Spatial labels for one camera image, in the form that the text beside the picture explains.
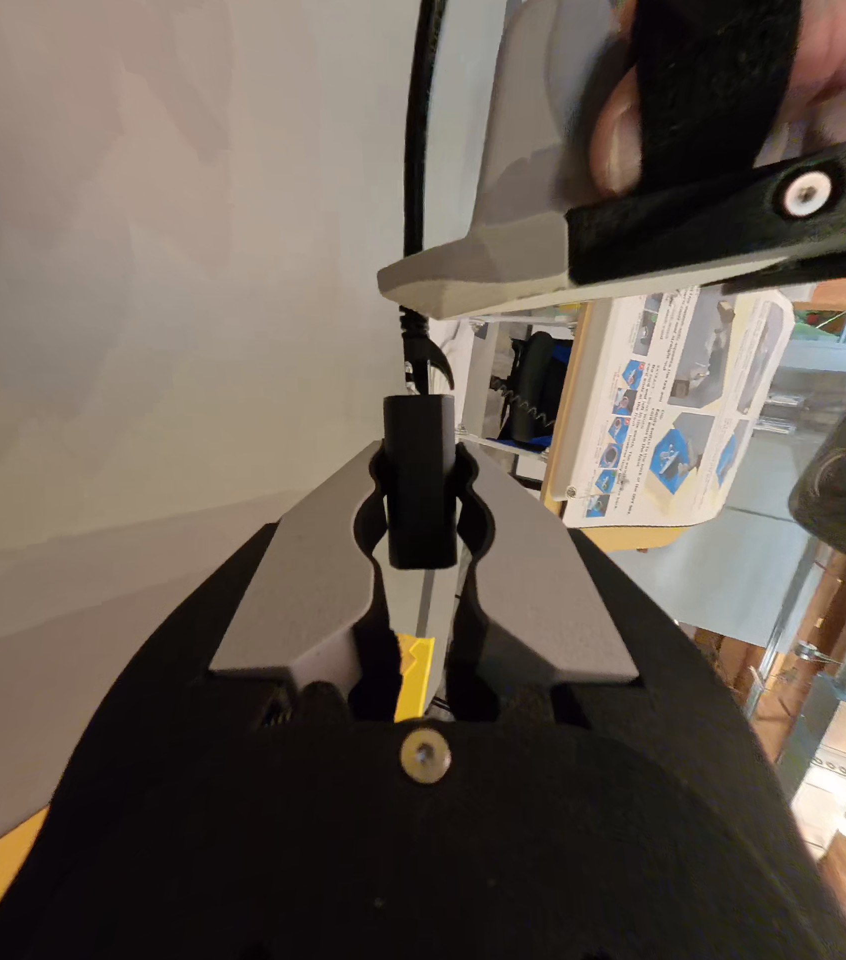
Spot person's left hand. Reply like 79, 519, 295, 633
589, 0, 846, 200

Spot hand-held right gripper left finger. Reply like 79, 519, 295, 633
209, 438, 394, 690

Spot black ethernet cable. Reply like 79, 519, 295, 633
396, 0, 458, 399

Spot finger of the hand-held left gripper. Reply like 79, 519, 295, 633
376, 210, 797, 321

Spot black coiled cable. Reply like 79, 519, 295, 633
490, 375, 555, 430

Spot printed instruction sheet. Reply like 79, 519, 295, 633
565, 288, 799, 526

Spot black network switch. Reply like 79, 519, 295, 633
381, 393, 462, 570

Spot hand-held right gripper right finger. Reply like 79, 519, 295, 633
453, 442, 642, 699

